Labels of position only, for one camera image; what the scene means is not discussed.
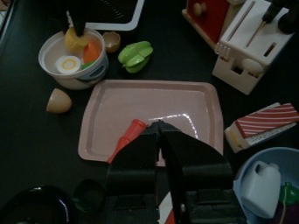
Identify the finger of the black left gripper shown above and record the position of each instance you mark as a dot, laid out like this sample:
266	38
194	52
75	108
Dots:
76	22

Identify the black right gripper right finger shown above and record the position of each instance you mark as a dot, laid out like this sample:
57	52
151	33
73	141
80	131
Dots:
198	166

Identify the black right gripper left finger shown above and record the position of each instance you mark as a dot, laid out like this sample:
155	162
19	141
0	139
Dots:
133	163

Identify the yellow toy corn piece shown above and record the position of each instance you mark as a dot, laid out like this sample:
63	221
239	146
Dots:
76	40

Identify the orange toy carrot piece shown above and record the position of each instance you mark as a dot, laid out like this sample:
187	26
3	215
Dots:
127	137

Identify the white framed black tray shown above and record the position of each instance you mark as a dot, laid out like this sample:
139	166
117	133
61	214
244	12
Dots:
116	14

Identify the small tan eggshell half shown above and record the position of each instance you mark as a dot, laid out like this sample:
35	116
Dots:
111	40

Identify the orange toy carrot tip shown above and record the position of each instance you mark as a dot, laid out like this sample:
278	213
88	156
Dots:
91	52

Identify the white toy pot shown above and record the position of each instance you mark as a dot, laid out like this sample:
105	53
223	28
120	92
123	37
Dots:
72	62

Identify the white toy egg slice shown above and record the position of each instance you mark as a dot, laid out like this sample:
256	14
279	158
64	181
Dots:
68	64

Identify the dark green toy cup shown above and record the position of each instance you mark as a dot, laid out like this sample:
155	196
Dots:
88	194

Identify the white toy milk jug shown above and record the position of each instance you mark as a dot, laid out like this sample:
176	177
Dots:
259	189

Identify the light blue bowl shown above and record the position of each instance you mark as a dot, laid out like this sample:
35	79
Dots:
272	163

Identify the green toy pepper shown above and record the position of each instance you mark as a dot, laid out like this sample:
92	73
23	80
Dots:
135	56

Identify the pink plastic tray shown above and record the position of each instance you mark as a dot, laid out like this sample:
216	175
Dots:
147	108

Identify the red striped toy cake slice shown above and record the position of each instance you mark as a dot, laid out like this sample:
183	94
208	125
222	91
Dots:
264	125

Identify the green purple toy eggplant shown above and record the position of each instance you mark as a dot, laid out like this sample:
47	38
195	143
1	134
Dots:
288	201

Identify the tan toy eggshell half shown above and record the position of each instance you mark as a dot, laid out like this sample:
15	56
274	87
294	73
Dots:
59	102

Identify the black toy pan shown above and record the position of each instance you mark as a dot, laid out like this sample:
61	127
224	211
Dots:
35	207

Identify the red wooden toy box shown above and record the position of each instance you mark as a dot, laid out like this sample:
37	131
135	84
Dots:
208	19

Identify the tan wooden toy spoon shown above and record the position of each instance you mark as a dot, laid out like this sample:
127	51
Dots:
252	66

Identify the white toy fork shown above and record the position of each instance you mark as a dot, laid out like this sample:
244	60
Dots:
223	51

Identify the white wooden knife block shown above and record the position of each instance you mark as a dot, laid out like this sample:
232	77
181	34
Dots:
248	49

